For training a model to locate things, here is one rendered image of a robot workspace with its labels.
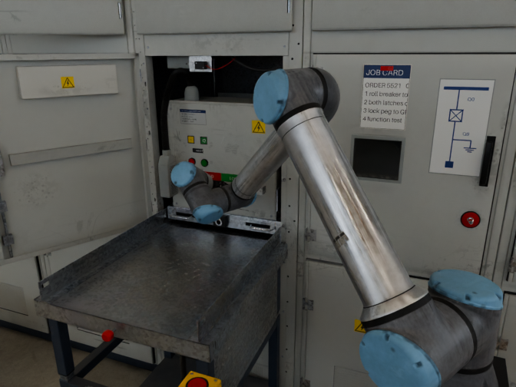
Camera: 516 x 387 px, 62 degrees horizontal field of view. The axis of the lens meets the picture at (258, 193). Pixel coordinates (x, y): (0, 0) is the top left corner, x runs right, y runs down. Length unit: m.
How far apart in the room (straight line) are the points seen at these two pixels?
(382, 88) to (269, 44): 0.43
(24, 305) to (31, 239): 1.04
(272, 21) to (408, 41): 0.45
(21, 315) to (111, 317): 1.59
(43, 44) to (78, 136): 0.54
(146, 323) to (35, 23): 1.22
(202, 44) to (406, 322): 1.24
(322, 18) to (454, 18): 0.40
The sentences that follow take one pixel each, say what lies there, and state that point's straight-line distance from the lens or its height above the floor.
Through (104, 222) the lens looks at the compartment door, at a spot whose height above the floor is 0.90.
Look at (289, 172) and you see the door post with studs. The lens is 1.66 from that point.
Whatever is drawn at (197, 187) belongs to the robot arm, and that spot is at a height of 1.16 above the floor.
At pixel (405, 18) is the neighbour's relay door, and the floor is 1.68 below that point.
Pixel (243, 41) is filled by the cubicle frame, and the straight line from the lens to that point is 1.66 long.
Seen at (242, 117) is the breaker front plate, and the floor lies 1.34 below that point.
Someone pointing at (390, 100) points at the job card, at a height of 1.43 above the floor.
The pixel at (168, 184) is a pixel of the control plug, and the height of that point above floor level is 1.06.
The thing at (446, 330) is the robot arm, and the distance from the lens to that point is 0.94.
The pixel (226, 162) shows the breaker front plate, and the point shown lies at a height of 1.15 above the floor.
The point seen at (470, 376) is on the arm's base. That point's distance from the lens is 1.11.
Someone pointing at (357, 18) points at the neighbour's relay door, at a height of 1.69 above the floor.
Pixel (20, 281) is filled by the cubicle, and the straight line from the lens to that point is 2.80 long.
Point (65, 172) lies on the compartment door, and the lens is 1.85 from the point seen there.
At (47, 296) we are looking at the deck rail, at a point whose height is 0.85.
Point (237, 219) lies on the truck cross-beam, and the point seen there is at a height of 0.91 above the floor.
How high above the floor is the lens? 1.59
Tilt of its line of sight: 18 degrees down
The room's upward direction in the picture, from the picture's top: straight up
